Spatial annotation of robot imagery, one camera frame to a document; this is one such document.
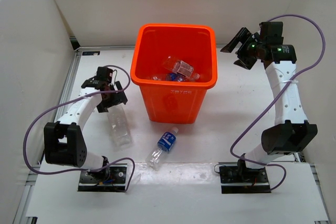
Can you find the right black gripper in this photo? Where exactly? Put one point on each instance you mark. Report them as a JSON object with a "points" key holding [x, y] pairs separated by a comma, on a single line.
{"points": [[243, 34]]}

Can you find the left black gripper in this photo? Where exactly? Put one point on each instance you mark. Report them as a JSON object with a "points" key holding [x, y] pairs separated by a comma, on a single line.
{"points": [[119, 97]]}

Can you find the clear apple juice bottle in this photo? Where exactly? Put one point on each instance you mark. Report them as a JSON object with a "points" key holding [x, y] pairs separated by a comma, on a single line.
{"points": [[119, 129]]}

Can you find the green white label bottle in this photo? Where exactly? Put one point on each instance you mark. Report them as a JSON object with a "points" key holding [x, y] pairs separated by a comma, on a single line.
{"points": [[180, 67]]}

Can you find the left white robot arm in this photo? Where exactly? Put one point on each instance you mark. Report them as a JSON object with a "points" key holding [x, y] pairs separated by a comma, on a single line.
{"points": [[63, 140]]}

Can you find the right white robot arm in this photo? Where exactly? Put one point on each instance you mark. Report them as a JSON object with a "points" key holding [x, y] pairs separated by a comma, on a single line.
{"points": [[291, 132]]}

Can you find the blue bottle inside bin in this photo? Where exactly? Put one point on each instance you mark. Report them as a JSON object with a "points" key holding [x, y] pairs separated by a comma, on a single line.
{"points": [[174, 77]]}

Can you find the orange plastic bin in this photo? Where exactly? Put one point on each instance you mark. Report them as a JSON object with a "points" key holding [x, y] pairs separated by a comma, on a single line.
{"points": [[172, 101]]}

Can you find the dark blue label bottle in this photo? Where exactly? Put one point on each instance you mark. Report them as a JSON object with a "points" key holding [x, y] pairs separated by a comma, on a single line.
{"points": [[161, 150]]}

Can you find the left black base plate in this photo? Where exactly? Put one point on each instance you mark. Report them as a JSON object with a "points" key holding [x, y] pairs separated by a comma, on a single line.
{"points": [[114, 181]]}

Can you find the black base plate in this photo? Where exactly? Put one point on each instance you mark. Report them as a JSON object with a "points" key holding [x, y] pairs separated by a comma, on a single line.
{"points": [[114, 181], [237, 179]]}

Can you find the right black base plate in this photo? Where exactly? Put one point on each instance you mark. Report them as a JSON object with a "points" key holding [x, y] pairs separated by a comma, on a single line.
{"points": [[237, 179]]}

